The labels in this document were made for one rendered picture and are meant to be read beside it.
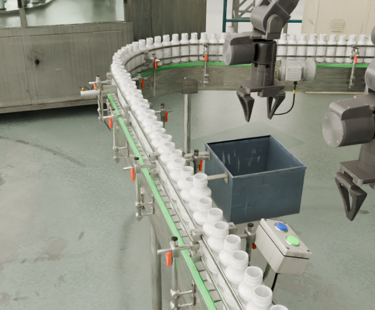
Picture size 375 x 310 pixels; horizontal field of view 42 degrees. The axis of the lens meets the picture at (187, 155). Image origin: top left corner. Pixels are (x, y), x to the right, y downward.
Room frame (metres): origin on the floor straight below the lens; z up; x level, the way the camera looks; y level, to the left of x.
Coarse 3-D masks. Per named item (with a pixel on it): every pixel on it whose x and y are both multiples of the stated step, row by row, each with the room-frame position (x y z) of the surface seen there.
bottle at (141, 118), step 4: (140, 108) 1.73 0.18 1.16; (144, 108) 1.71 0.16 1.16; (148, 108) 1.72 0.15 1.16; (140, 112) 1.72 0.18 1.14; (144, 112) 1.71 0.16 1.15; (140, 116) 1.72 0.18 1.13; (140, 120) 1.71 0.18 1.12; (140, 124) 1.71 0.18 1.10; (140, 132) 1.71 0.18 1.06; (140, 136) 1.71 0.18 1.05
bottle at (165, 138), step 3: (162, 135) 1.47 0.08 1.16; (165, 135) 1.47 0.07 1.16; (168, 135) 1.47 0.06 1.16; (171, 135) 1.47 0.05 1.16; (162, 138) 1.44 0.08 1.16; (165, 138) 1.47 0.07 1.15; (168, 138) 1.44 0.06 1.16; (171, 138) 1.45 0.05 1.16; (162, 141) 1.44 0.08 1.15; (165, 141) 1.44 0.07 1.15; (168, 141) 1.44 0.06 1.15; (171, 141) 1.45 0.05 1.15; (162, 144) 1.44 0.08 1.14; (159, 147) 1.46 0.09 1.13; (162, 147) 1.44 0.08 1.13; (159, 150) 1.44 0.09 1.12; (162, 150) 1.44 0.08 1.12; (159, 153) 1.44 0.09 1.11; (162, 153) 1.43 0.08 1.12; (159, 156) 1.44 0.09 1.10; (159, 165) 1.44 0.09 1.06; (159, 168) 1.44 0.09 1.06; (159, 171) 1.44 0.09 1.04; (159, 174) 1.44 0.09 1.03
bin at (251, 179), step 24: (216, 144) 1.88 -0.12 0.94; (240, 144) 1.91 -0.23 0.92; (264, 144) 1.94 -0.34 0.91; (216, 168) 1.73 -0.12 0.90; (240, 168) 1.91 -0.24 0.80; (264, 168) 1.95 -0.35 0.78; (288, 168) 1.64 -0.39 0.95; (216, 192) 1.72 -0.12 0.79; (240, 192) 1.58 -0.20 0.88; (264, 192) 1.61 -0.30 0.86; (288, 192) 1.64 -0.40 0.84; (240, 216) 1.58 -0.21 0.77; (264, 216) 1.62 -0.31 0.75
